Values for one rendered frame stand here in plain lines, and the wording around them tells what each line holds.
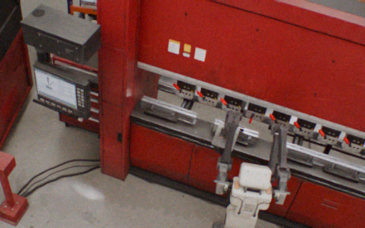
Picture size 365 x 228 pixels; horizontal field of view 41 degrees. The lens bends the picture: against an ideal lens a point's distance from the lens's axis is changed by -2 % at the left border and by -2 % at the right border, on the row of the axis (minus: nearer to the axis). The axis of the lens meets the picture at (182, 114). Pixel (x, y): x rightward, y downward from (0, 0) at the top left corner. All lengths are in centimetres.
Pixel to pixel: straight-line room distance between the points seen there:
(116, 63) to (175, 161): 120
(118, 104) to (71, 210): 121
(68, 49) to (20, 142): 211
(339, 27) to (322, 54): 26
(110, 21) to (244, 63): 102
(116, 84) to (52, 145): 151
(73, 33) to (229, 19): 107
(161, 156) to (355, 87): 188
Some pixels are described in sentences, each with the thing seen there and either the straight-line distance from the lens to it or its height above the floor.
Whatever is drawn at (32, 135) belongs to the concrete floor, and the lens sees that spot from 536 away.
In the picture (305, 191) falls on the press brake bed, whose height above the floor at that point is 64.
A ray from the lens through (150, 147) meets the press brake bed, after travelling 452.
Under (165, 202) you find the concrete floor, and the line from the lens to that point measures 481.
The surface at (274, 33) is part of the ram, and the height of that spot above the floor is 203.
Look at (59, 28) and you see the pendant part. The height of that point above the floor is 195.
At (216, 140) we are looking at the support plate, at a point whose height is 100.
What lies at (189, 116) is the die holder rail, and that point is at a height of 96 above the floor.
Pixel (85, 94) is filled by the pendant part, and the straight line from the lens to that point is 358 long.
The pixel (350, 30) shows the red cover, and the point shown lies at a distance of 336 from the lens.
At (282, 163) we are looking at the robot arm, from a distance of 364.
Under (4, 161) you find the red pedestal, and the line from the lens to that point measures 417.
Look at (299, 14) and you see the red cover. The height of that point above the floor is 224.
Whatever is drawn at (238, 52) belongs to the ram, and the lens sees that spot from 362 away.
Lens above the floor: 403
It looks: 47 degrees down
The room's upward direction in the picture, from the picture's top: 9 degrees clockwise
